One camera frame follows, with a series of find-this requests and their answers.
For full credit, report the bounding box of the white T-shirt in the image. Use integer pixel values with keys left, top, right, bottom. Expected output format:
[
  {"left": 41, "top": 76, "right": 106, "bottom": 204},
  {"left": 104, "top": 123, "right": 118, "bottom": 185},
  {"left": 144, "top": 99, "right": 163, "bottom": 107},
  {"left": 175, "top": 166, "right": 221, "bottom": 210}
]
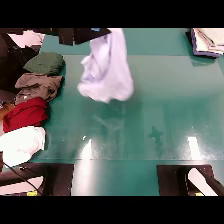
[{"left": 77, "top": 28, "right": 135, "bottom": 104}]

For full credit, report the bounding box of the brown garment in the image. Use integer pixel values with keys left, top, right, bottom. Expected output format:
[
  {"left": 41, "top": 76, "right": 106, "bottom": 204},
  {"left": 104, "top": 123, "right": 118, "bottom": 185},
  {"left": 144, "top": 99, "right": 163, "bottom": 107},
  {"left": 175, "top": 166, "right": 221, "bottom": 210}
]
[{"left": 13, "top": 72, "right": 64, "bottom": 105}]

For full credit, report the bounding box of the green garment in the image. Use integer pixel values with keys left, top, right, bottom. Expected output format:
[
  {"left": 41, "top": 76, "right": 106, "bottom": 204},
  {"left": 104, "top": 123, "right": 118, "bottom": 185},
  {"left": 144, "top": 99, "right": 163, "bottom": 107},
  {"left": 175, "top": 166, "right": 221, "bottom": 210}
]
[{"left": 22, "top": 51, "right": 66, "bottom": 76}]

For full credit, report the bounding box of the red garment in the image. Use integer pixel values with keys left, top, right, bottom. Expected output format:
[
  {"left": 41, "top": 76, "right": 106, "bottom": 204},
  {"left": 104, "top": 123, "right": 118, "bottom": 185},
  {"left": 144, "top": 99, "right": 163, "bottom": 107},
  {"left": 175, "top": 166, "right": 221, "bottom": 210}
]
[{"left": 2, "top": 96, "right": 50, "bottom": 134}]

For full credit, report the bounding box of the white garment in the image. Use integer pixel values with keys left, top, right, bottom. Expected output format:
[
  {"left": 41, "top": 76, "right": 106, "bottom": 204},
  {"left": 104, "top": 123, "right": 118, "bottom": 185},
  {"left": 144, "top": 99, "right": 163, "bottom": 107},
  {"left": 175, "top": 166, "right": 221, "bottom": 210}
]
[{"left": 0, "top": 125, "right": 47, "bottom": 168}]

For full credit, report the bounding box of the purple garment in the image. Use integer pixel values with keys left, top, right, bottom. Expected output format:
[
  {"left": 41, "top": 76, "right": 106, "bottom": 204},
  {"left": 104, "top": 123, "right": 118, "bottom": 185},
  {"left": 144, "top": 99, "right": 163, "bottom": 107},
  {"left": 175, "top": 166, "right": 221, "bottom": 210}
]
[{"left": 190, "top": 28, "right": 224, "bottom": 59}]

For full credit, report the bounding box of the cream garment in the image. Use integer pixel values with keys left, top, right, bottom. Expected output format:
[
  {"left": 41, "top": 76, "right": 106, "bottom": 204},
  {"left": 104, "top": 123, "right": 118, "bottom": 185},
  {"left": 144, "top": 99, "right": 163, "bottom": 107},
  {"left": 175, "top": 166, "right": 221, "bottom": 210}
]
[{"left": 193, "top": 28, "right": 224, "bottom": 55}]

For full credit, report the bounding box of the black cable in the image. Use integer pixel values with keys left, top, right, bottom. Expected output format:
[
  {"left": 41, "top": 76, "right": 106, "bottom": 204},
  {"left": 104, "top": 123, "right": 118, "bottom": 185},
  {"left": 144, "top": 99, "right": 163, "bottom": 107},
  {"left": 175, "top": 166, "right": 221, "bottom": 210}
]
[{"left": 1, "top": 161, "right": 44, "bottom": 196}]

